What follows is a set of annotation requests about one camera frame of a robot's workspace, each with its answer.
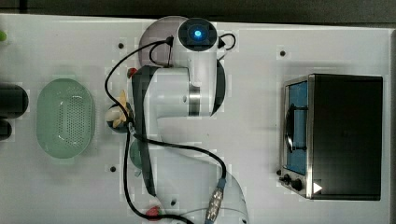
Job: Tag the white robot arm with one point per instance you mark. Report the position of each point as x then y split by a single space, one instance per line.
186 81

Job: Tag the round grey plate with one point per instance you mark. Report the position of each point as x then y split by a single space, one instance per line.
159 30

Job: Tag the small red tomato toy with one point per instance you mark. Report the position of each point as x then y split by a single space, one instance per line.
131 72

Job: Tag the red strawberry toy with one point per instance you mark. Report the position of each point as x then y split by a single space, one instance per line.
154 213

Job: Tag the green perforated colander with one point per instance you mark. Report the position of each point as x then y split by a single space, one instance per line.
64 118

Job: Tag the black toaster oven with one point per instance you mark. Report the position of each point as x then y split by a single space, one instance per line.
332 137

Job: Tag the black cylinder object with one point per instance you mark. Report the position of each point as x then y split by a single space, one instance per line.
13 103

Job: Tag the green toy at edge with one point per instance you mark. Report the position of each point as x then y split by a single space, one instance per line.
3 36

